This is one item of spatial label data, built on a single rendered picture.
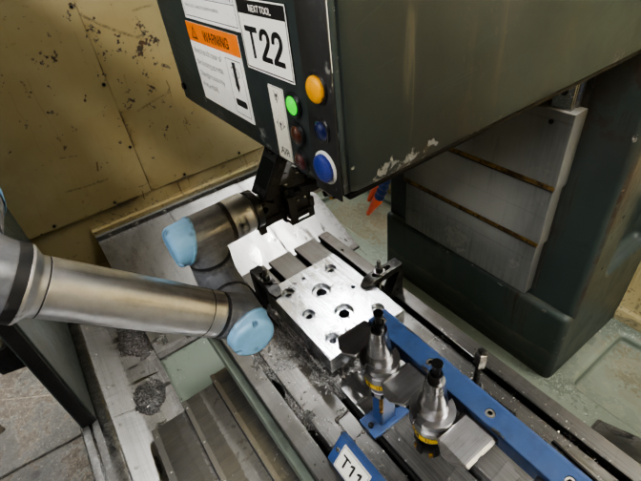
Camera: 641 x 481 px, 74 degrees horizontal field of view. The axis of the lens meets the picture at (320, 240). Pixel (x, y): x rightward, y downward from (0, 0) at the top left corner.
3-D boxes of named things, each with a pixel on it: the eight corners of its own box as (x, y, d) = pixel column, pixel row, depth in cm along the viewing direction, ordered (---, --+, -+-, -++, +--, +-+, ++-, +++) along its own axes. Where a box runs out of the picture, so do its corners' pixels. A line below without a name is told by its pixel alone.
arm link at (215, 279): (218, 330, 77) (199, 287, 70) (199, 294, 84) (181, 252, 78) (258, 310, 79) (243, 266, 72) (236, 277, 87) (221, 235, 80)
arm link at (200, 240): (171, 259, 77) (153, 220, 71) (225, 231, 81) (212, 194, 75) (187, 281, 71) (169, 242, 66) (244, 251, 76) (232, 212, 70)
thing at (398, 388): (400, 413, 61) (400, 410, 61) (375, 387, 65) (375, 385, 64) (433, 386, 64) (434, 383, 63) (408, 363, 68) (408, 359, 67)
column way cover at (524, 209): (524, 299, 115) (574, 115, 83) (400, 222, 147) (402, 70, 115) (535, 290, 117) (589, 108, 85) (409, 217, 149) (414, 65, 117)
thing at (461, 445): (461, 477, 54) (462, 474, 53) (429, 444, 57) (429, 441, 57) (496, 442, 57) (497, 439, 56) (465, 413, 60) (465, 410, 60)
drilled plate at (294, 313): (332, 373, 98) (330, 360, 95) (269, 303, 118) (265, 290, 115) (403, 323, 108) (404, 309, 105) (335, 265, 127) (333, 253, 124)
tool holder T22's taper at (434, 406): (456, 408, 59) (461, 381, 55) (434, 428, 57) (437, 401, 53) (431, 386, 62) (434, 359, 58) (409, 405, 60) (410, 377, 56)
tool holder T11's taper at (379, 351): (399, 355, 67) (400, 326, 63) (382, 373, 64) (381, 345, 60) (377, 340, 69) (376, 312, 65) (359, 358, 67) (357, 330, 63)
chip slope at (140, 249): (177, 395, 135) (149, 344, 119) (121, 284, 180) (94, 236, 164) (386, 267, 171) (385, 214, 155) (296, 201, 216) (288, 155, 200)
